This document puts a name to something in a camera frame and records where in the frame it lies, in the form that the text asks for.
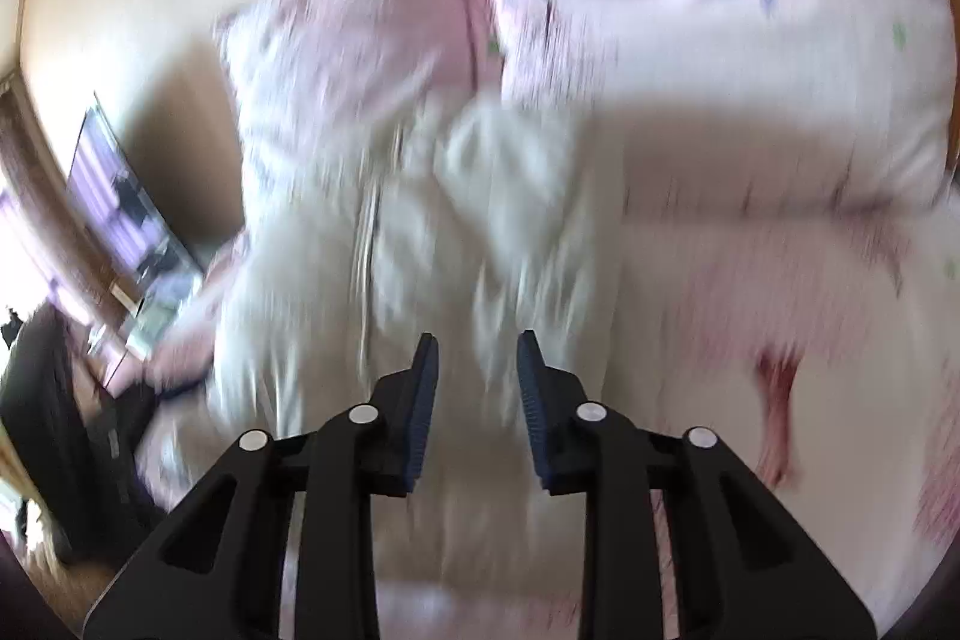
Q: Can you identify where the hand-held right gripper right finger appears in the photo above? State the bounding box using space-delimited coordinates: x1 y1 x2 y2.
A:
516 329 878 640

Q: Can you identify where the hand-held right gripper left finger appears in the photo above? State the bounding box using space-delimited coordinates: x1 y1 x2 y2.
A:
82 332 441 640

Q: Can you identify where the white puffer jacket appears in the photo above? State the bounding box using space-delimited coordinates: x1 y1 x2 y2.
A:
210 100 625 585

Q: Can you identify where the pink tree print bedsheet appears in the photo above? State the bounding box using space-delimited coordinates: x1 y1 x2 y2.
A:
142 209 960 640

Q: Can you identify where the black chair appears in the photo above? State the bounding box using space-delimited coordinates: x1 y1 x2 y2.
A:
0 302 170 566

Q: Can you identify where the flat dark framed screen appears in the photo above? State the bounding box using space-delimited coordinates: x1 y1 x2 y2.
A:
66 101 205 305

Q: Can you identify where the pink printed pillow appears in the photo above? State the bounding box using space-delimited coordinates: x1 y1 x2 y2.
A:
427 0 959 215
216 0 500 221

